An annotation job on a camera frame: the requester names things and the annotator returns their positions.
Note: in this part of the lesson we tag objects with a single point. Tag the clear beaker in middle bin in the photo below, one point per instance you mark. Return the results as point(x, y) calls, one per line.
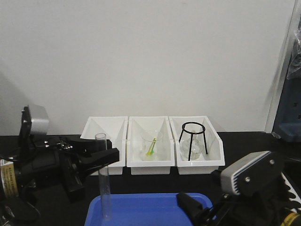
point(147, 137)

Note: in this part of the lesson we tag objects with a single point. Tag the yellow green plastic dropper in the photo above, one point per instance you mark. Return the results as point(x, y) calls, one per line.
point(151, 148)

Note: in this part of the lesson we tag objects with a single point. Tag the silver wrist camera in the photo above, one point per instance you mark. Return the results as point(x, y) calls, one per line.
point(34, 121)
point(251, 173)

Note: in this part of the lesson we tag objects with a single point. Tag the blue grey cabinet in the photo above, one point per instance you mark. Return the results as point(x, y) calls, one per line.
point(287, 124)

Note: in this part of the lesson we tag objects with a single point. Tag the white right storage bin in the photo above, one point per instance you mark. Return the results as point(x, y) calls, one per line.
point(207, 163)

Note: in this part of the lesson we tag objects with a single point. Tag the blue plastic tray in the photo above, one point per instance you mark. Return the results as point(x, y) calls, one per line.
point(155, 209)

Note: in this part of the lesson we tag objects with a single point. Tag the white middle storage bin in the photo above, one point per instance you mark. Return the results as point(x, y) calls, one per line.
point(136, 126)

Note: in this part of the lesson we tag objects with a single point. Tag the clear glass test tube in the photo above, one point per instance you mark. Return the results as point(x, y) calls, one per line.
point(103, 175)

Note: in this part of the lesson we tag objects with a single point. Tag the white left storage bin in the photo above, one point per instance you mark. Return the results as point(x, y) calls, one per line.
point(115, 129)

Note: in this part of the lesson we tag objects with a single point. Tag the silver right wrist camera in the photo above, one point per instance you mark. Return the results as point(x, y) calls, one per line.
point(251, 173)

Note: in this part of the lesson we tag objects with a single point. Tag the white test tube rack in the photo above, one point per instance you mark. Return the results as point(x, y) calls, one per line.
point(291, 190)

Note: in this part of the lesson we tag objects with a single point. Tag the clear conical flask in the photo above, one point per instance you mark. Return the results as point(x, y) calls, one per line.
point(191, 146)

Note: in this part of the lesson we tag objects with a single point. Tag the white storage bin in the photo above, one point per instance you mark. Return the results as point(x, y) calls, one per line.
point(207, 163)
point(115, 129)
point(136, 126)

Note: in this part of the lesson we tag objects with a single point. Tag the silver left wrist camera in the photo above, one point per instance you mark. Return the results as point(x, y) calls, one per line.
point(34, 121)

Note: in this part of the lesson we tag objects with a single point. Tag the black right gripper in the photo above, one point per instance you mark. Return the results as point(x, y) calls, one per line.
point(271, 208)

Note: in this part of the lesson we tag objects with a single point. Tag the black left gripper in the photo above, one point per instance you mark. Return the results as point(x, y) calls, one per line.
point(65, 164)

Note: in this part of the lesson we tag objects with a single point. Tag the black wire tripod stand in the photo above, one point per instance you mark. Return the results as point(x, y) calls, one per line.
point(193, 127)

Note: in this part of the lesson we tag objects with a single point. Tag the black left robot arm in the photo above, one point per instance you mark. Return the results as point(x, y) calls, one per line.
point(17, 207)

